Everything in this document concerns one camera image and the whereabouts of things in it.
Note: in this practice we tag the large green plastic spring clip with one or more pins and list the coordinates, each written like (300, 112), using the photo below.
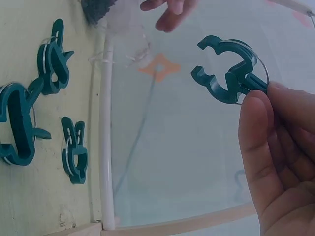
(18, 123)

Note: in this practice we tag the person's left fingers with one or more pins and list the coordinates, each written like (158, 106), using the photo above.
(173, 20)

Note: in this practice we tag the dark grey fuzzy object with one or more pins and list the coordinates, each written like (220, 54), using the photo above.
(97, 9)

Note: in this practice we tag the small green plastic spring clip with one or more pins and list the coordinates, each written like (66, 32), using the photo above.
(75, 152)

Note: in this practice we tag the person's left hand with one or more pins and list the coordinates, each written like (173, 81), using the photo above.
(172, 17)

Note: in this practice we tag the person's right hand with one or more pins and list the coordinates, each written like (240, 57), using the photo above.
(290, 172)

